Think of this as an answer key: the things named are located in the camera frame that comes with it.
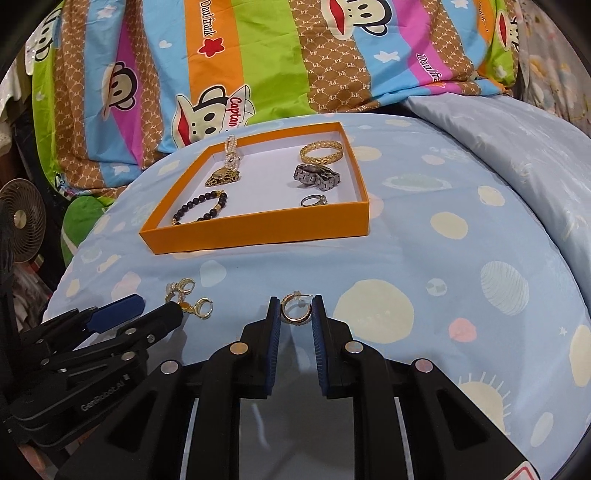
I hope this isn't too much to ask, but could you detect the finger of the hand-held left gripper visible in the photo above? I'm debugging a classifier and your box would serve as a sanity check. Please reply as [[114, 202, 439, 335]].
[[41, 302, 183, 376], [18, 294, 145, 352]]

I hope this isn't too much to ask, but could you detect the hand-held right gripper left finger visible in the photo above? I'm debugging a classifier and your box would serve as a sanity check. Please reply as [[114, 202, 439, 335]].
[[53, 295, 283, 480]]

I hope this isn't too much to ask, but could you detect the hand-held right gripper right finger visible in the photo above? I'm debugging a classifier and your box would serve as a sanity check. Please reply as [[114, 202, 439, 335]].
[[310, 294, 543, 480]]

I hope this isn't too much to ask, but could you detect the black bead bracelet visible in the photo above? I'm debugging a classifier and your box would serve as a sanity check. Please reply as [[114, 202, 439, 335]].
[[173, 191, 229, 226]]

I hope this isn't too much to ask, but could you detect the orange cardboard box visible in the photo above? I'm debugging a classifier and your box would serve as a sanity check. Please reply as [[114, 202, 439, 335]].
[[139, 121, 371, 256]]

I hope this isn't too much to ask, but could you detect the gold wrist watch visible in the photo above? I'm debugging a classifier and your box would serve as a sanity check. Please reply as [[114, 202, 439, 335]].
[[205, 168, 242, 188]]

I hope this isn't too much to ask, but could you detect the silver wrist watch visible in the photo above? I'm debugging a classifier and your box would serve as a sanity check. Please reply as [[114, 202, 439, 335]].
[[293, 162, 341, 192]]

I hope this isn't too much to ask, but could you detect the pearl bracelet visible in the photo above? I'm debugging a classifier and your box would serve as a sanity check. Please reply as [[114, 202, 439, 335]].
[[224, 135, 241, 171]]

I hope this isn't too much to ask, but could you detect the gold braided bangle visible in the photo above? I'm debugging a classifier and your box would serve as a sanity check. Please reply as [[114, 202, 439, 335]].
[[299, 140, 345, 166]]

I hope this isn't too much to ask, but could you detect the green pillow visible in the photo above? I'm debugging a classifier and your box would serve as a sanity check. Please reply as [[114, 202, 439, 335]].
[[62, 196, 109, 268]]

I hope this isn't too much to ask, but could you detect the electric fan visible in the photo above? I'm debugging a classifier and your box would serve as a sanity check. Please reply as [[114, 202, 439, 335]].
[[0, 178, 47, 266]]

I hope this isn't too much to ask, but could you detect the pale blue quilt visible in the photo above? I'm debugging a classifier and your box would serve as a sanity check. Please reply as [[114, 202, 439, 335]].
[[402, 90, 591, 278]]

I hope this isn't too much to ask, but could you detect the striped cartoon monkey blanket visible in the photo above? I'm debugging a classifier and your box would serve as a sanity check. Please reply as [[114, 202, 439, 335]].
[[28, 0, 522, 195]]

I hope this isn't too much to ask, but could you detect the grey floral cloth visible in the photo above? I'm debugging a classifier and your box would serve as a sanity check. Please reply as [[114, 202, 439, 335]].
[[515, 0, 591, 134]]

